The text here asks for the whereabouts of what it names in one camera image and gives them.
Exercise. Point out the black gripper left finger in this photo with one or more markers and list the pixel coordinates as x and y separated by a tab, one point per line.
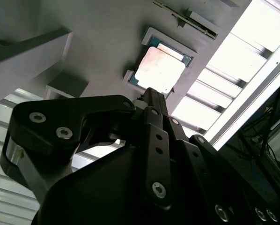
48	122

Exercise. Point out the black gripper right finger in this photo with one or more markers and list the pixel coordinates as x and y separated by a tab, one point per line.
177	131

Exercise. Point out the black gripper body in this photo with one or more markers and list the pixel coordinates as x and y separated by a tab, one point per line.
102	187

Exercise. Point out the silver CPU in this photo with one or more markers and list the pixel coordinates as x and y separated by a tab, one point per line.
158	70

